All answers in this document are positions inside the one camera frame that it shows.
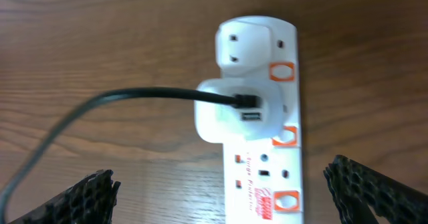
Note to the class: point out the white power strip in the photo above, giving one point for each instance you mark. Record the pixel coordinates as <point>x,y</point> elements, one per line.
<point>264,178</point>

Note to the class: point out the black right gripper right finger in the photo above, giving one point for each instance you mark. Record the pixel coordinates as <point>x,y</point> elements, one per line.
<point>361,194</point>

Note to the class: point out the white USB charger plug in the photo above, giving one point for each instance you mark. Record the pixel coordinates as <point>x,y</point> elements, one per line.
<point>218,123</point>

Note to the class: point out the white travel adapter plug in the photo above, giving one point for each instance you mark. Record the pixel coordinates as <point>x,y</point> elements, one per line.
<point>242,47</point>

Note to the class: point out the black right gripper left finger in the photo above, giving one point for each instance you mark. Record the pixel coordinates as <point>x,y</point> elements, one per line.
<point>90,201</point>

